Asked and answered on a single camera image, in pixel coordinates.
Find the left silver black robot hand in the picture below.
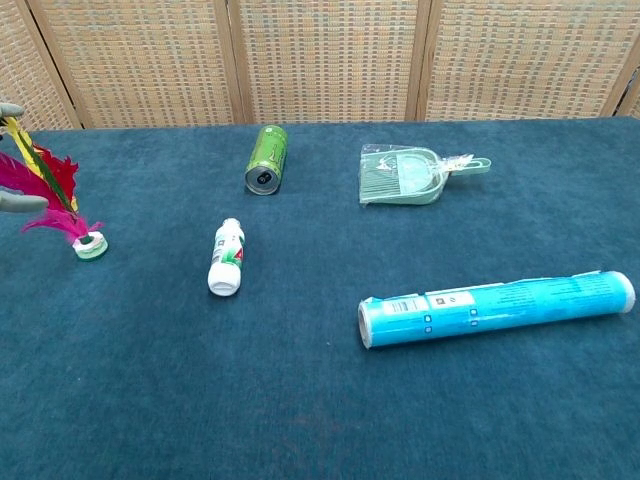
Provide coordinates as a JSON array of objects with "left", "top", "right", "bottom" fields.
[{"left": 0, "top": 102, "right": 50, "bottom": 215}]

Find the colourful feather shuttlecock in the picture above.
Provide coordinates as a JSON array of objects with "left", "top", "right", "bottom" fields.
[{"left": 0, "top": 117, "right": 109, "bottom": 262}]

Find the small white plastic bottle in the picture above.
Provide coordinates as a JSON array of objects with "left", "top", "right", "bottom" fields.
[{"left": 207, "top": 217, "right": 246, "bottom": 297}]

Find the green drink can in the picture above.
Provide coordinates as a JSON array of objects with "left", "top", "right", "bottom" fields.
[{"left": 243, "top": 124, "right": 290, "bottom": 196}]

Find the woven wooden folding screen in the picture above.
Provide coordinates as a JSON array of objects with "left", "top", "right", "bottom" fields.
[{"left": 0, "top": 0, "right": 640, "bottom": 132}]

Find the dark blue carpet mat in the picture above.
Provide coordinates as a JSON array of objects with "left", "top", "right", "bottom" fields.
[{"left": 0, "top": 117, "right": 640, "bottom": 480}]

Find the translucent green mini dustpan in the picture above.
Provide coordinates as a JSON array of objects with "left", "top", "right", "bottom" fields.
[{"left": 358, "top": 143, "right": 493, "bottom": 207}]

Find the blue wrapped roll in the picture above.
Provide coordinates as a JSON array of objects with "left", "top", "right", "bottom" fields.
[{"left": 357, "top": 269, "right": 640, "bottom": 350}]

